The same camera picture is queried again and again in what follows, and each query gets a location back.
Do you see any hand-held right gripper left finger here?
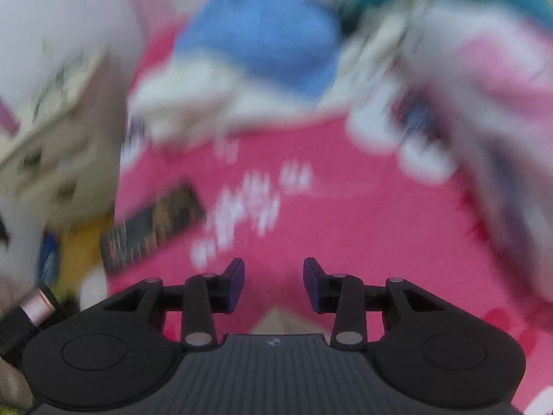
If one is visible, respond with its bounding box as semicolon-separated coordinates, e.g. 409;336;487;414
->
101;258;245;350

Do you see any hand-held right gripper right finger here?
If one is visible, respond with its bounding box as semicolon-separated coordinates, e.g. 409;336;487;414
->
303;257;446;349

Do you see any beige zip hoodie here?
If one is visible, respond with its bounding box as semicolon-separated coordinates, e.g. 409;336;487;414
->
251;307;320;335

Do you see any pink floral bed sheet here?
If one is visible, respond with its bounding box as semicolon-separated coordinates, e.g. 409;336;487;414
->
104;21;553;415

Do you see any black smartphone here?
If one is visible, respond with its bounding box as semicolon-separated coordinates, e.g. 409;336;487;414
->
99;179;206;275

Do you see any beige nightstand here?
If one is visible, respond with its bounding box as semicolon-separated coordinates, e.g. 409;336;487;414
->
0;47;130;225

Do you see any cream fleece garment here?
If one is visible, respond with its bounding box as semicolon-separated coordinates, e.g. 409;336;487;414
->
127;0;415;148

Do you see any blue crumpled garment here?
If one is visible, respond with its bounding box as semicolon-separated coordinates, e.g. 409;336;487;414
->
173;0;342;104

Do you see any pink printed duvet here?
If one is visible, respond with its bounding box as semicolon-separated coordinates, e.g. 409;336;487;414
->
389;0;553;303

